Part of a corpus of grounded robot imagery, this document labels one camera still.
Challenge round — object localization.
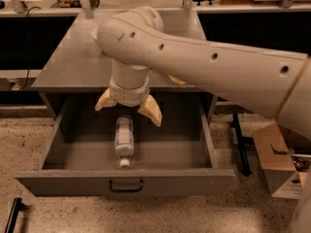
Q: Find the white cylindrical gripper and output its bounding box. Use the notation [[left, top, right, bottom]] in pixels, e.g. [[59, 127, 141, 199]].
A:
[[94, 77, 162, 127]]

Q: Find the clear plastic water bottle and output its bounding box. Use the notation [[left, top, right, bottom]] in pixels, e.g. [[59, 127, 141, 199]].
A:
[[115, 116, 134, 168]]

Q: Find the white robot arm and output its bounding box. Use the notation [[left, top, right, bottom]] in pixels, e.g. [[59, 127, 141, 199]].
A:
[[92, 6, 311, 138]]

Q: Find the grey cabinet counter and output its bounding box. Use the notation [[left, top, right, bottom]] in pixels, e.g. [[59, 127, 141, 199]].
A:
[[31, 9, 224, 119]]

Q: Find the grey open top drawer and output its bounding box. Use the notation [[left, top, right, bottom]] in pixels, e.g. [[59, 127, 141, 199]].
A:
[[16, 93, 234, 197]]

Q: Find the green and yellow sponge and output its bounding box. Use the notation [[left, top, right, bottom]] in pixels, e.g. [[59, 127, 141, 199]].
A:
[[168, 76, 186, 85]]

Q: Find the white ceramic bowl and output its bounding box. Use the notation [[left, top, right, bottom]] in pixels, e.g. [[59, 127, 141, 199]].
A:
[[90, 27, 99, 46]]

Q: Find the black stand leg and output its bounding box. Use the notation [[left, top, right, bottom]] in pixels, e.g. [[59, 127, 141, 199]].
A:
[[232, 114, 252, 177]]

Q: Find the black bar on floor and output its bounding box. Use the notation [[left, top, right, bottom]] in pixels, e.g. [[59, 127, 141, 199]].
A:
[[4, 197, 24, 233]]

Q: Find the cardboard box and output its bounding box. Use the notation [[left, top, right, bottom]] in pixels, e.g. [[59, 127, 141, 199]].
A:
[[253, 123, 311, 199]]

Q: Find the black drawer handle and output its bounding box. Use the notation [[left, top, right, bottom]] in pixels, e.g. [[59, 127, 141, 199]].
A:
[[108, 180, 144, 193]]

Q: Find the black cable on left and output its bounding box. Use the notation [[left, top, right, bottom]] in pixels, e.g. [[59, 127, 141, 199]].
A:
[[18, 6, 43, 91]]

